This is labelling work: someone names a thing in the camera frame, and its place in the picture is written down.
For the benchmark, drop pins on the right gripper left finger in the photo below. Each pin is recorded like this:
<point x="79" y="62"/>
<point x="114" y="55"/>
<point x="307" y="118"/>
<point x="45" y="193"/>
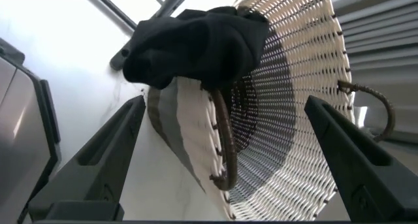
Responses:
<point x="91" y="175"/>

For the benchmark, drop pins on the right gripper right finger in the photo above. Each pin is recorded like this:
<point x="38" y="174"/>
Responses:
<point x="365" y="181"/>

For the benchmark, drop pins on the black garment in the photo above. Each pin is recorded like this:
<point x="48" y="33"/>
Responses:
<point x="196" y="44"/>

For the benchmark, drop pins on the white laundry basket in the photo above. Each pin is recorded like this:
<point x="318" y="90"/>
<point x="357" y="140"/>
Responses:
<point x="294" y="103"/>

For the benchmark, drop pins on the black clothes rack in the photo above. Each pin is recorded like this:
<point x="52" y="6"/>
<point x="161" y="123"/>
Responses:
<point x="170" y="2"/>

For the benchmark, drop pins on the beige curtain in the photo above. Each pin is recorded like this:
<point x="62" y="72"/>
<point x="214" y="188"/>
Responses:
<point x="382" y="38"/>

